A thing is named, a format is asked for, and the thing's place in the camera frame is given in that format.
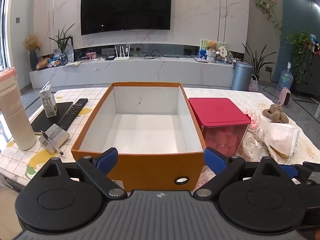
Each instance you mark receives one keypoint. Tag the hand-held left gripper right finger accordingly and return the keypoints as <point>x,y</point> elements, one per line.
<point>213,158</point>

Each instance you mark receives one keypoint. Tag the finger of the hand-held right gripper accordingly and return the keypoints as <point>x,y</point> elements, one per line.
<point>287,168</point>

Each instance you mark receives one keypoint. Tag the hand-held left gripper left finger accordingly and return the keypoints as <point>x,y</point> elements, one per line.
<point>110,156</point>

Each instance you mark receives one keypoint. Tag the orange cardboard box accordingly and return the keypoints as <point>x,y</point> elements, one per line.
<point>150,172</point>

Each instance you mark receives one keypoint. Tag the pink white crochet pouch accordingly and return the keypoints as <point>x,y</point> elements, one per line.
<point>253,122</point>

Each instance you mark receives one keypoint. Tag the plastic bag with white contents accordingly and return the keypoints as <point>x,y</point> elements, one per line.
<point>280,136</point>

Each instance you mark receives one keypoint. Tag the crumpled clear plastic bag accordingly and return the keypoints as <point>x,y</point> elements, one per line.
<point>252,145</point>

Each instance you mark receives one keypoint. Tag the red lid plastic container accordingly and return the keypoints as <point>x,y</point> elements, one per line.
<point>215,112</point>

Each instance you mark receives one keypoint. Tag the brown plush toy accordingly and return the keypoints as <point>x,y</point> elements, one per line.
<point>276,115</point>

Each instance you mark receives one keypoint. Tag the small grey box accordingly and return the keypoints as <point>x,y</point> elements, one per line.
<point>58,135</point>

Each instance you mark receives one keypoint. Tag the black remote control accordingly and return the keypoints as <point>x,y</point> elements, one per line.
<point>72,112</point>

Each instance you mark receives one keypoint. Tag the silver pen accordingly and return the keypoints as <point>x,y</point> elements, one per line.
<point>50,142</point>

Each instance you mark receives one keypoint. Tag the pink space heater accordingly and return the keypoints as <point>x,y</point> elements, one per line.
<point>285,97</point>

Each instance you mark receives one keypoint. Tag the black notebook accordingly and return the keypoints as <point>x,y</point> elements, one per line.
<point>42,122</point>

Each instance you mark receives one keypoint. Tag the white milk carton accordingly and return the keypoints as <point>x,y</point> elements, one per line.
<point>48,102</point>

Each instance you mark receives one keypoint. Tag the pastel woven bag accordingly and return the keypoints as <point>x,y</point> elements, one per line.
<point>253,85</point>

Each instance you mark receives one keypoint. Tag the marble television console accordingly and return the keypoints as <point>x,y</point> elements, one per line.
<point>125,72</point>

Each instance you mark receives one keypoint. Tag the grey blue trash can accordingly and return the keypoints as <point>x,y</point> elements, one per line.
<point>241,77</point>

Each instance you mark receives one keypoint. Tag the blue water jug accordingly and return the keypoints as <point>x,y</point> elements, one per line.
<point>285,78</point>

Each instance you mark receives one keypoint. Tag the lemon print tablecloth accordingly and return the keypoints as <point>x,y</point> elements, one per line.
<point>15,160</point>

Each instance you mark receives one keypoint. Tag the dark cabinet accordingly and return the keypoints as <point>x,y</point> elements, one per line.
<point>310,75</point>

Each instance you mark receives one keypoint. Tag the cream bottle with pink lid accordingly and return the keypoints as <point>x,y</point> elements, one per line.
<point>17,120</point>

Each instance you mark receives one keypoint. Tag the loose papers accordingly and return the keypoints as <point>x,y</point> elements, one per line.
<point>72,63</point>

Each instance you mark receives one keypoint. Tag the white router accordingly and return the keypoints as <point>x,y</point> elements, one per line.
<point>122,56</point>

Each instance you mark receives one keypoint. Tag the small pink box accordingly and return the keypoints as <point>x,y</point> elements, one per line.
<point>91,55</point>

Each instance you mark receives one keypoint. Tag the long leaf potted plant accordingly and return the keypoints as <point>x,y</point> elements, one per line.
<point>257,65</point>

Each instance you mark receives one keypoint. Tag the white round ornament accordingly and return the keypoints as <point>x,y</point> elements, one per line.
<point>222,52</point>

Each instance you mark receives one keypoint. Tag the green blue picture board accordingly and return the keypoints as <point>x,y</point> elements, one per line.
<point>203,52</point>

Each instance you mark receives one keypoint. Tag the small teddy bear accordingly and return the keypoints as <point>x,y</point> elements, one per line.
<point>211,48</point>

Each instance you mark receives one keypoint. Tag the snack packets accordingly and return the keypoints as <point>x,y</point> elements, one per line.
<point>54,61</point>

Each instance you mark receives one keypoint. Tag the brown rounded ornament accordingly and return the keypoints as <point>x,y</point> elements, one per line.
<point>43,63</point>

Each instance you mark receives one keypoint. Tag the green plant in glass vase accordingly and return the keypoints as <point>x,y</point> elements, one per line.
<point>62,42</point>

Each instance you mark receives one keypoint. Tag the leafy green plant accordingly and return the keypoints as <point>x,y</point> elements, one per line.
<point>300,45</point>

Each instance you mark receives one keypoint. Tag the yellow dried flowers in vase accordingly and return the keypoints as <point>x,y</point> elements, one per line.
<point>32,45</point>

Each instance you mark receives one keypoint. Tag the hanging vine plant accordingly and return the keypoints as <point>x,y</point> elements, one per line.
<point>265,7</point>

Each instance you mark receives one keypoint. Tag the wall socket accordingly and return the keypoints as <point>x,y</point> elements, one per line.
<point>269,68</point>

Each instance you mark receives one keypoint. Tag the black wall television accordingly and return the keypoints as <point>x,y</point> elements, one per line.
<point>125,7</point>

